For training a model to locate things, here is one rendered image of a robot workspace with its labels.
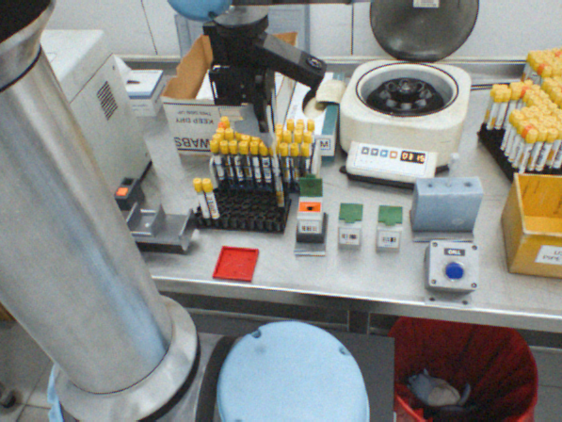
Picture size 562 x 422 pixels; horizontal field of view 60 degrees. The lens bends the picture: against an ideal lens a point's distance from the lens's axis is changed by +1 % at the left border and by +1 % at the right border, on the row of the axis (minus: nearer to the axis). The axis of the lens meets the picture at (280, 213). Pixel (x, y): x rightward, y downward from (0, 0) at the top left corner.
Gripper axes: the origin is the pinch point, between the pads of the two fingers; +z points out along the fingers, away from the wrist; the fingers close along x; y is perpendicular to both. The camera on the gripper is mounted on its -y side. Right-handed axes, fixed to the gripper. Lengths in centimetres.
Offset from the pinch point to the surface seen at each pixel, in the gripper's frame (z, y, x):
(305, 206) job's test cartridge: 10.4, -5.5, 4.8
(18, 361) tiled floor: 105, 105, -3
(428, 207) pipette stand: 11.2, -25.8, 2.6
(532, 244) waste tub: 10.8, -40.2, 9.7
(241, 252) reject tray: 17.9, 5.7, 9.8
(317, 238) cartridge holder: 15.6, -7.7, 7.3
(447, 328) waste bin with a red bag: 70, -38, -11
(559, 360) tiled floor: 106, -79, -26
